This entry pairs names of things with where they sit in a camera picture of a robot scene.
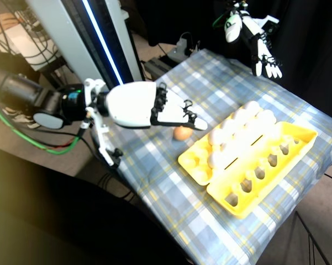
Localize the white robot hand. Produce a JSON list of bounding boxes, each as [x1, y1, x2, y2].
[[106, 81, 209, 130], [241, 13, 284, 80]]

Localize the brown egg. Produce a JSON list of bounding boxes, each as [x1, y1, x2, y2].
[[173, 126, 193, 141]]

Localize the yellow egg carton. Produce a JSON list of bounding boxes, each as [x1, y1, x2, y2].
[[177, 100, 319, 219]]

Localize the grey column with blue light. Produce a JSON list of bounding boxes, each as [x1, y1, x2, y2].
[[26, 0, 144, 87]]

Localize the blue plaid tablecloth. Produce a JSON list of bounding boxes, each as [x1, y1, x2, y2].
[[89, 49, 332, 265]]

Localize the black tripod leg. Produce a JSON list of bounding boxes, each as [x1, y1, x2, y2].
[[294, 211, 331, 265]]

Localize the grey device with cable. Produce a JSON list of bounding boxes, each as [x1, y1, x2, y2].
[[167, 31, 203, 61]]

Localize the green cable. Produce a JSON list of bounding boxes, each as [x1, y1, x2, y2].
[[0, 99, 82, 156]]

